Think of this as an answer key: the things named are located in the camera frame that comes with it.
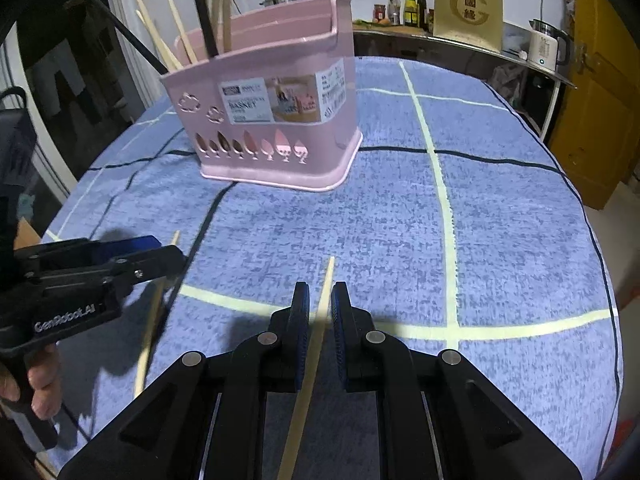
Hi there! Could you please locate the black chopstick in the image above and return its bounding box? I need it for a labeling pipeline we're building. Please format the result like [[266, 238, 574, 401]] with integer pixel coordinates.
[[194, 0, 218, 58], [89, 0, 168, 75]]

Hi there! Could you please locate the metal kitchen shelf table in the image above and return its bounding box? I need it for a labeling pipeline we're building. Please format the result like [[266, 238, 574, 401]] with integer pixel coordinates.
[[352, 20, 575, 142]]

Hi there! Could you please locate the person's left hand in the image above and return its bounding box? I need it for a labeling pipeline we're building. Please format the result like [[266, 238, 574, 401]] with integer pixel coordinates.
[[26, 344, 62, 420]]

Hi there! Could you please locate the blue checked tablecloth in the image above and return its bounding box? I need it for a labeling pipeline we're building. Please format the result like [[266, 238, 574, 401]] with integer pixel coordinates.
[[44, 58, 623, 479]]

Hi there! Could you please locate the pink plastic utensil basket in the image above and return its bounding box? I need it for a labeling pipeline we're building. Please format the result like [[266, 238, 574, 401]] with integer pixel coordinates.
[[160, 0, 362, 192]]

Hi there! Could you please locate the yellow wooden door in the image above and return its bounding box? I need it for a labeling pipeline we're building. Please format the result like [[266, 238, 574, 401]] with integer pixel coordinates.
[[549, 0, 639, 209]]

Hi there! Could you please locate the red sauce jar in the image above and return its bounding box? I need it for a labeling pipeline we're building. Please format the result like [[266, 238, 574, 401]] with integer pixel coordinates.
[[373, 4, 386, 23]]

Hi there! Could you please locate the green oil bottle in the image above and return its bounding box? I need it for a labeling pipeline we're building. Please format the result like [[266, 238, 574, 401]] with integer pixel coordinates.
[[402, 0, 419, 27]]

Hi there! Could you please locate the clear seasoning bottle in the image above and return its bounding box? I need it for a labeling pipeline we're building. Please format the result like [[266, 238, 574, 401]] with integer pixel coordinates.
[[387, 0, 401, 26]]

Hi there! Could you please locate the dark soy sauce bottle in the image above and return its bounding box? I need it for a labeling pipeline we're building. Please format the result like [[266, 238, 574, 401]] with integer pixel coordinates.
[[416, 0, 428, 32]]

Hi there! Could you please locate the white electric kettle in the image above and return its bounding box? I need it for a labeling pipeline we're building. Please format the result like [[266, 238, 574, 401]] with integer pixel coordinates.
[[527, 18, 573, 72]]

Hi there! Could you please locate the gold paper bag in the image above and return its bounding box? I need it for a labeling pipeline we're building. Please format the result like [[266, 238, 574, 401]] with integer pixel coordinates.
[[433, 0, 503, 52]]

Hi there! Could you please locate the white sliding door frame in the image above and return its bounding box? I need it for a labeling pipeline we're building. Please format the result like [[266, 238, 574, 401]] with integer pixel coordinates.
[[1, 0, 160, 193]]

